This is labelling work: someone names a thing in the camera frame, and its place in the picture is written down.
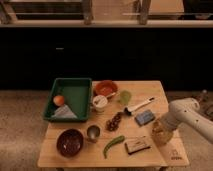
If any dark brown bowl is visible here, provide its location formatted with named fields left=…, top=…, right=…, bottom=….
left=56, top=129, right=84, bottom=158

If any brown block sponge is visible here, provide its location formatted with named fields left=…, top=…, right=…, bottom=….
left=125, top=137, right=151, bottom=155

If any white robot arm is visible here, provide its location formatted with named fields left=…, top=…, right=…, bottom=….
left=152, top=98, right=213, bottom=145

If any green plastic tray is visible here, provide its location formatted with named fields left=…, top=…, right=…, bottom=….
left=43, top=78, right=92, bottom=122

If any metal cup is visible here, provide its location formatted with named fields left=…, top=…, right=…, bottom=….
left=87, top=125, right=100, bottom=142

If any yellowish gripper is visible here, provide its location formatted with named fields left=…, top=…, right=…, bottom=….
left=152, top=119, right=173, bottom=145

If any dark grapes bunch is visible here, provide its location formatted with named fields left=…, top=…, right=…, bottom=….
left=106, top=112, right=122, bottom=131

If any green chili pepper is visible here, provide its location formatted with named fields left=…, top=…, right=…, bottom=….
left=103, top=135, right=125, bottom=159

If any red bowl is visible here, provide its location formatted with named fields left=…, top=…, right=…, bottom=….
left=94, top=80, right=118, bottom=98

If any blue sponge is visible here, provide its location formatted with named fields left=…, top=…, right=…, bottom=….
left=135, top=110, right=155, bottom=126

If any green plastic cup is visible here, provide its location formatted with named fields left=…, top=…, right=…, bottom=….
left=119, top=90, right=131, bottom=106

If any red apple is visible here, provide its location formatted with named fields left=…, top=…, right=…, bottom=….
left=53, top=95, right=65, bottom=106

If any white cup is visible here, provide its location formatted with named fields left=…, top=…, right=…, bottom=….
left=92, top=95, right=108, bottom=112

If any clear plastic bag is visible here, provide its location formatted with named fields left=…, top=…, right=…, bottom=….
left=53, top=104, right=76, bottom=118

